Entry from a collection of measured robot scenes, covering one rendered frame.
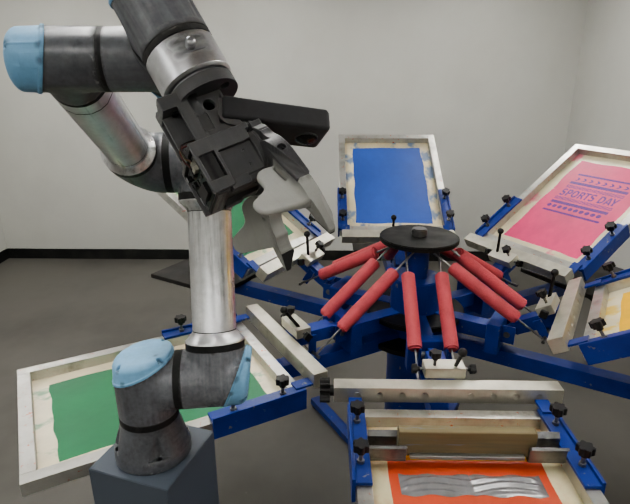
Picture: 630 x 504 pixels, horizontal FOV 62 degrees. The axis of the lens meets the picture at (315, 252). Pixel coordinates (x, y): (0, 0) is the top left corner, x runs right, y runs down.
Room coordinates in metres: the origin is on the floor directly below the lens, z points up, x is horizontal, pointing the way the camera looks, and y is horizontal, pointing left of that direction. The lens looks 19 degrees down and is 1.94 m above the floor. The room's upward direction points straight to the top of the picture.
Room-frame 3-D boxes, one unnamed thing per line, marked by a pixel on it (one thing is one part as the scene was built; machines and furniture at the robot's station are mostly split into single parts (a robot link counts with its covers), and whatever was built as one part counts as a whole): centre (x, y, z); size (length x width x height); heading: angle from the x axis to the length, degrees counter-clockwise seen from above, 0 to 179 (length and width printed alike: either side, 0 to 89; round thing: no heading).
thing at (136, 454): (0.88, 0.33, 1.25); 0.15 x 0.15 x 0.10
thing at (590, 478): (1.13, -0.67, 0.98); 0.30 x 0.05 x 0.07; 179
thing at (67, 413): (1.52, 0.38, 1.05); 1.08 x 0.61 x 0.23; 119
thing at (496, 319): (1.95, -0.41, 0.99); 0.82 x 0.79 x 0.12; 179
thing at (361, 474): (1.15, -0.12, 0.98); 0.30 x 0.05 x 0.07; 179
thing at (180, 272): (2.30, 0.16, 0.91); 1.34 x 0.41 x 0.08; 59
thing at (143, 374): (0.88, 0.33, 1.37); 0.13 x 0.12 x 0.14; 97
